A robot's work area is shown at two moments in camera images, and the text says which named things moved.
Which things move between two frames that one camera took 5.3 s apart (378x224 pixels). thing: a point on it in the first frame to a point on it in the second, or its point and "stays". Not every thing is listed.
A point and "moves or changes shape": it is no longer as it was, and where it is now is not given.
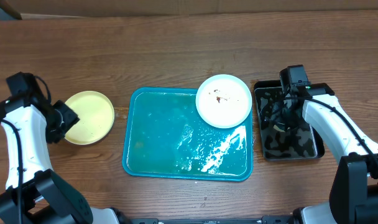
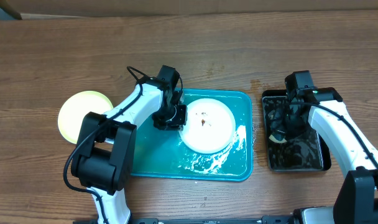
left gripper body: (64, 118) to (170, 117)
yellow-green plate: (96, 115) stays
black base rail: (267, 219) stays
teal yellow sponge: (280, 127) moves or changes shape
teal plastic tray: (165, 137) stays
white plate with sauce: (224, 101) to (210, 126)
